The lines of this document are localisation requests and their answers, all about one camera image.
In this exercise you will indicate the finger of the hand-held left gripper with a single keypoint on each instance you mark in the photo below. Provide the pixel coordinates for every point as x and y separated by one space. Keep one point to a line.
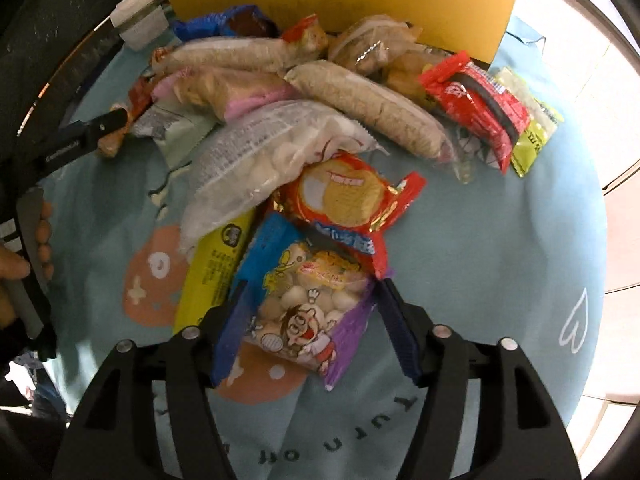
82 135

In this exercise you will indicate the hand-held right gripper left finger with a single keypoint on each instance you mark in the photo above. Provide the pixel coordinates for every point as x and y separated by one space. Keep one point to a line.
226 342

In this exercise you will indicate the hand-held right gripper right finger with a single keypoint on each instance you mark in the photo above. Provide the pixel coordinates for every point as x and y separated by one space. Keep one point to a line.
400 332

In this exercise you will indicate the small orange snack packet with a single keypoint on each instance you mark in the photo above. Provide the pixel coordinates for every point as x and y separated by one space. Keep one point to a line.
137 97

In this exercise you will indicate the cartoon marshmallow packet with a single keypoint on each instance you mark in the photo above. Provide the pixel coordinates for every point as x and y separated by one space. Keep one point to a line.
300 305

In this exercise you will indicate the blue cookie packet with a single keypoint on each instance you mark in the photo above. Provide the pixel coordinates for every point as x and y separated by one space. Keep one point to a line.
210 27

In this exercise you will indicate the red black-striped snack packet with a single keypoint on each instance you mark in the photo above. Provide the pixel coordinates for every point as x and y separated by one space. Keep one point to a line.
465 95

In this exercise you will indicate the yellow-green snack packet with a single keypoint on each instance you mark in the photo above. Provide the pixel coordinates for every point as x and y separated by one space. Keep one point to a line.
537 125

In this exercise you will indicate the clear brown bread packet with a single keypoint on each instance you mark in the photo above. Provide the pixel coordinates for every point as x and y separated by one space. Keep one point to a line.
360 42

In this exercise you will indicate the person's left hand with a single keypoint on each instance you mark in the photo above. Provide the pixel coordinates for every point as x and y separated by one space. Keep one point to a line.
46 240

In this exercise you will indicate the yellow snack bar packet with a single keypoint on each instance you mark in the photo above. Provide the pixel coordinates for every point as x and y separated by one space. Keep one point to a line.
210 270

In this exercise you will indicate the pale green grey packet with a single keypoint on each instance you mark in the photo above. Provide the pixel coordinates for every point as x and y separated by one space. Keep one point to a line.
172 127

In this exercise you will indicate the light blue printed cloth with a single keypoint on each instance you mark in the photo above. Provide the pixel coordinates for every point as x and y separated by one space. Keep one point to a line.
475 260

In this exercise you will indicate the black textured furniture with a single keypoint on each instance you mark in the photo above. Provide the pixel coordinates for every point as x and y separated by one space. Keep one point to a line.
50 35

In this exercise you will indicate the white lidded container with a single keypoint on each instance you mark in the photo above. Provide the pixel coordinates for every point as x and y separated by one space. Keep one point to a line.
140 20

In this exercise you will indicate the red round biscuit packet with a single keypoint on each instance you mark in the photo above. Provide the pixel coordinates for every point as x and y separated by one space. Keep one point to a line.
345 200

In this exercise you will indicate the long clear cracker packet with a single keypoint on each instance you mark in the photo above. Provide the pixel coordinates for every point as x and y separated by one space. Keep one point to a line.
225 55
370 102

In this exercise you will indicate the clear white puffs packet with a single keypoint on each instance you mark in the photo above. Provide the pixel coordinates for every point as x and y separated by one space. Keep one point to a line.
250 165

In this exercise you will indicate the clear cartoon-print packet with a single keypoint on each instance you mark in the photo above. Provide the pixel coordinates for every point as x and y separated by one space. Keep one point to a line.
470 152

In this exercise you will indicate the red orange snack packet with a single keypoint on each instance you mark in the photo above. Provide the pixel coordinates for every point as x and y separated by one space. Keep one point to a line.
305 35

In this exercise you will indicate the round yellow pastry packet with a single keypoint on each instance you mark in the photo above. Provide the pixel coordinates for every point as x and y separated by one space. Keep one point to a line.
405 77

